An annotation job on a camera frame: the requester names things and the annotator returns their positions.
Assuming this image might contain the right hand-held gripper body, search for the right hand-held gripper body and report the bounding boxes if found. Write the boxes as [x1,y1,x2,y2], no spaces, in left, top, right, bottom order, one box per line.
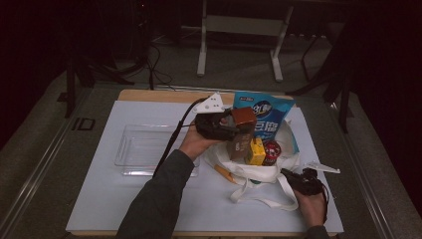
[293,160,341,197]

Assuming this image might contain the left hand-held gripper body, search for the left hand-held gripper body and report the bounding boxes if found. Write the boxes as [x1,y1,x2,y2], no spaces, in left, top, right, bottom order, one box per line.
[193,93,239,141]

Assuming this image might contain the brown box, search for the brown box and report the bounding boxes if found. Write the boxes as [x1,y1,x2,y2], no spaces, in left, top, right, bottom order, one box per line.
[226,106,259,163]

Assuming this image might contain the yellow drink carton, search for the yellow drink carton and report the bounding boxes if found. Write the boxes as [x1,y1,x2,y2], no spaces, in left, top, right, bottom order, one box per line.
[245,136,268,166]

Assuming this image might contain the white printed tote bag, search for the white printed tote bag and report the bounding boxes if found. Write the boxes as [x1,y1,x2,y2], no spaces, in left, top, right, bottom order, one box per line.
[202,109,302,212]

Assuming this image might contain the blue snack bag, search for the blue snack bag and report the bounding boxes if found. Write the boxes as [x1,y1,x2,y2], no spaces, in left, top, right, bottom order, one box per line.
[232,92,297,155]

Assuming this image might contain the clear plastic container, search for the clear plastic container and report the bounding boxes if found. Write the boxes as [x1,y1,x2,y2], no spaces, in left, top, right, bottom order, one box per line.
[114,123,201,177]

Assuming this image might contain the person's left hand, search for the person's left hand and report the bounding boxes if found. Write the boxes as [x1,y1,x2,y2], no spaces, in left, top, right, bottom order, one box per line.
[178,126,222,163]

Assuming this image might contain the person's right hand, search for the person's right hand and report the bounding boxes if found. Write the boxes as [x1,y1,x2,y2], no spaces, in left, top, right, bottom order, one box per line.
[294,191,328,230]

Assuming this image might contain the red can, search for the red can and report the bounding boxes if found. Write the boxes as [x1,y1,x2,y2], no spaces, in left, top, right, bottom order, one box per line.
[262,139,283,167]

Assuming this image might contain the white table mat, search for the white table mat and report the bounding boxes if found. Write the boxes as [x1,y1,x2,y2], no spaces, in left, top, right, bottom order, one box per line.
[65,100,344,233]

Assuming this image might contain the black stand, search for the black stand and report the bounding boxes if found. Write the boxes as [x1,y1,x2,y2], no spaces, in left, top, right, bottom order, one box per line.
[287,21,354,134]
[64,0,154,120]

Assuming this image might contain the white metal stand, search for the white metal stand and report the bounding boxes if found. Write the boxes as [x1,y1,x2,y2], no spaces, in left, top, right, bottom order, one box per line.
[196,0,295,83]

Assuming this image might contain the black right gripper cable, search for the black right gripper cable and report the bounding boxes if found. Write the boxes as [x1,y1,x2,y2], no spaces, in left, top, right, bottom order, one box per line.
[318,183,330,224]

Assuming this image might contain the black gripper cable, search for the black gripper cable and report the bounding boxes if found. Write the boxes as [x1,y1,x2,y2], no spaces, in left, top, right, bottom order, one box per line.
[152,97,209,177]
[318,183,330,224]

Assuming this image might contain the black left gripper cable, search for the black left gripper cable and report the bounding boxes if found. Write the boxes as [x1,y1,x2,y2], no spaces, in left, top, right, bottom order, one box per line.
[152,97,209,177]

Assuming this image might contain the metal floor rail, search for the metal floor rail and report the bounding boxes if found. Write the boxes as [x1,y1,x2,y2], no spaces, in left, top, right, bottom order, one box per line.
[0,87,95,235]
[330,102,396,239]

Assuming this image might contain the black floor cables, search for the black floor cables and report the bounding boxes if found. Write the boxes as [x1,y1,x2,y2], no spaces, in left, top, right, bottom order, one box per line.
[144,42,176,92]

